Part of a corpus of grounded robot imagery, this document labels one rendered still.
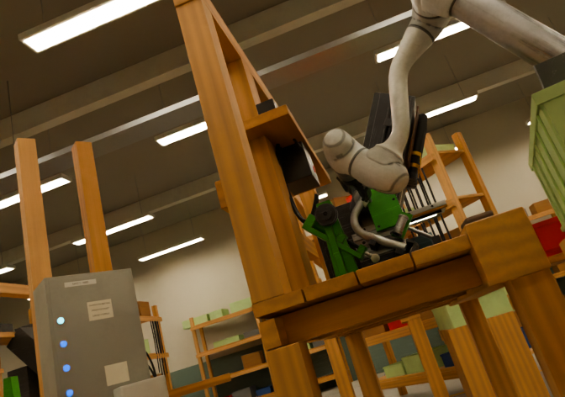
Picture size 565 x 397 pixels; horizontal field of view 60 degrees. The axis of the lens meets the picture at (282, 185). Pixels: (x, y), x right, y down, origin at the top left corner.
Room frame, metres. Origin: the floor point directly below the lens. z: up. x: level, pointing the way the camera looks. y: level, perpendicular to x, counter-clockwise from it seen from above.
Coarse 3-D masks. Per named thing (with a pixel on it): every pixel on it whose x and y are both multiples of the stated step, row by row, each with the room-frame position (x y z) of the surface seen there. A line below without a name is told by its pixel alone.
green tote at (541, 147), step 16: (544, 96) 0.61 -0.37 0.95; (560, 96) 0.61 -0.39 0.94; (544, 112) 0.62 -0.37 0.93; (560, 112) 0.61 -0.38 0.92; (544, 128) 0.66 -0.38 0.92; (560, 128) 0.62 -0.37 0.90; (544, 144) 0.73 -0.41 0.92; (560, 144) 0.62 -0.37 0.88; (544, 160) 0.81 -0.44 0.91; (560, 160) 0.66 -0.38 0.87; (544, 176) 0.88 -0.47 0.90; (560, 176) 0.73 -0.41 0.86; (560, 192) 0.81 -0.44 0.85; (560, 208) 0.88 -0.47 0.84
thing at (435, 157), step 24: (432, 144) 4.27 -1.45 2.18; (456, 144) 4.53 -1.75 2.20; (432, 168) 4.73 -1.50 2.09; (408, 192) 4.59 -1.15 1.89; (432, 192) 4.37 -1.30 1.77; (480, 192) 4.51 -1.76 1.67; (456, 216) 4.29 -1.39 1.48; (504, 288) 4.52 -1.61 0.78; (432, 312) 4.99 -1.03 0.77; (384, 336) 5.51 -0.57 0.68; (408, 360) 5.46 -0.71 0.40; (384, 384) 5.74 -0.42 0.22; (408, 384) 5.42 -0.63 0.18
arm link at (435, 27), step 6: (414, 12) 1.34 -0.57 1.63; (414, 18) 1.37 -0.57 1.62; (420, 18) 1.34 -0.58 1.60; (426, 18) 1.32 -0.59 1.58; (432, 18) 1.32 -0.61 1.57; (438, 18) 1.32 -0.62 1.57; (444, 18) 1.33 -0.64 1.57; (450, 18) 1.38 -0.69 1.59; (414, 24) 1.36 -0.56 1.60; (420, 24) 1.36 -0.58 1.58; (426, 24) 1.35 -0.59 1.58; (432, 24) 1.35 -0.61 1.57; (438, 24) 1.35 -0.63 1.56; (444, 24) 1.38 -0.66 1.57; (426, 30) 1.36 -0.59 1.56; (432, 30) 1.37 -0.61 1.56; (438, 30) 1.38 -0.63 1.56; (432, 36) 1.38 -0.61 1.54; (438, 36) 1.41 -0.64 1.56
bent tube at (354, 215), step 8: (360, 200) 1.80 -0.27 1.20; (360, 208) 1.80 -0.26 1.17; (352, 216) 1.79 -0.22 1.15; (352, 224) 1.79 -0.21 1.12; (360, 232) 1.77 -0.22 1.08; (368, 232) 1.77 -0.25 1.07; (368, 240) 1.77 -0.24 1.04; (376, 240) 1.75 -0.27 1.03; (384, 240) 1.74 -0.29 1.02; (392, 240) 1.74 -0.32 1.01; (400, 248) 1.73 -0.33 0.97
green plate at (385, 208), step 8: (376, 192) 1.83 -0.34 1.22; (376, 200) 1.82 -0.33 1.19; (384, 200) 1.81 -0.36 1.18; (392, 200) 1.80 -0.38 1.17; (368, 208) 1.82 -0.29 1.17; (376, 208) 1.81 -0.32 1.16; (384, 208) 1.81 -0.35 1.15; (392, 208) 1.80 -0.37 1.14; (400, 208) 1.79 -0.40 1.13; (376, 216) 1.81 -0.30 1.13; (384, 216) 1.80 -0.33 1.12; (392, 216) 1.79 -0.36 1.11; (376, 224) 1.80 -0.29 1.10; (384, 224) 1.79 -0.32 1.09; (392, 224) 1.79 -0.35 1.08
